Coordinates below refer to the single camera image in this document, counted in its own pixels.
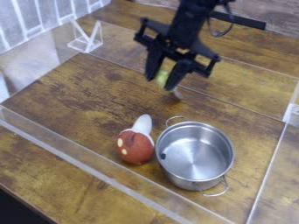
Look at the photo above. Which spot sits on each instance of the green handled metal spoon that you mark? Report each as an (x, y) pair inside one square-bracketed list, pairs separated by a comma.
[(161, 79)]

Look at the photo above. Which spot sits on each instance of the clear acrylic right barrier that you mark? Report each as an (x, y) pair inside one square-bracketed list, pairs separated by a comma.
[(277, 203)]

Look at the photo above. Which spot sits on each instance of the clear acrylic corner bracket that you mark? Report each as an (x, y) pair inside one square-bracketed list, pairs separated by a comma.
[(86, 43)]

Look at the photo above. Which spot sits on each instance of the clear acrylic front barrier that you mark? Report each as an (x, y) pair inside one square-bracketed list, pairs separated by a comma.
[(127, 181)]

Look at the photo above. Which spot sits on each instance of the stainless steel pot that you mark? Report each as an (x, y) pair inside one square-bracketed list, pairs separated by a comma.
[(195, 154)]

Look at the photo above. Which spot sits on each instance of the clear acrylic barrier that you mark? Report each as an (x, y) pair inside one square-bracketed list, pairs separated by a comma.
[(127, 181), (277, 203)]

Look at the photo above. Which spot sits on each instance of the brown plush mushroom toy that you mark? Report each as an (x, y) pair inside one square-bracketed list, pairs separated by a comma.
[(135, 145)]

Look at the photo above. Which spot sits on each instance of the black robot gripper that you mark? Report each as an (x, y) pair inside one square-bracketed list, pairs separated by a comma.
[(175, 41)]

